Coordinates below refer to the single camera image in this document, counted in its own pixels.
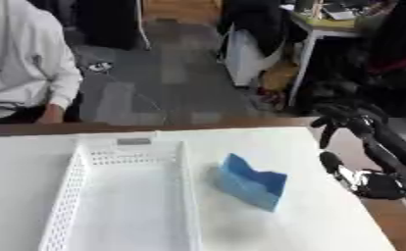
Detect person's hand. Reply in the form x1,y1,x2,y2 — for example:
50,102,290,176
36,103,66,125

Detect white table with clutter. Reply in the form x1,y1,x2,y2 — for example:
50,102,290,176
279,0,397,107

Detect white cabinet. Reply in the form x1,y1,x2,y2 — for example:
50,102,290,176
222,24,287,87

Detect blue folded paper box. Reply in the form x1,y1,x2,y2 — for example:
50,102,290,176
211,152,289,213

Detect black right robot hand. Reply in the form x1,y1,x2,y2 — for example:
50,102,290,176
309,103,406,210

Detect yellow bag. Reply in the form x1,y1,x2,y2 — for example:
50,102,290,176
261,60,301,92

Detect white perforated plastic basket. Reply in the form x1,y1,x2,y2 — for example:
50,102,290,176
36,137,205,251

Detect person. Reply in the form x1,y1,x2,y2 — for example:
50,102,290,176
0,0,86,126

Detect black hanging garment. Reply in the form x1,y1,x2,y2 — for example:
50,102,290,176
217,0,306,58

